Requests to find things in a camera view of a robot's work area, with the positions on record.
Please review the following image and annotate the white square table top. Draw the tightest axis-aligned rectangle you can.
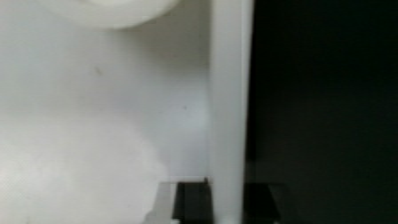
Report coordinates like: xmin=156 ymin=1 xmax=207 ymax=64
xmin=0 ymin=0 xmax=253 ymax=224

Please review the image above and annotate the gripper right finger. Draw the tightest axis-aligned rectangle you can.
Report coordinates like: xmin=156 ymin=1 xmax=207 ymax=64
xmin=243 ymin=183 xmax=296 ymax=224

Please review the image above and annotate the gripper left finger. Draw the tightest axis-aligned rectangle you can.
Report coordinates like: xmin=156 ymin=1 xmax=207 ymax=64
xmin=172 ymin=181 xmax=214 ymax=224

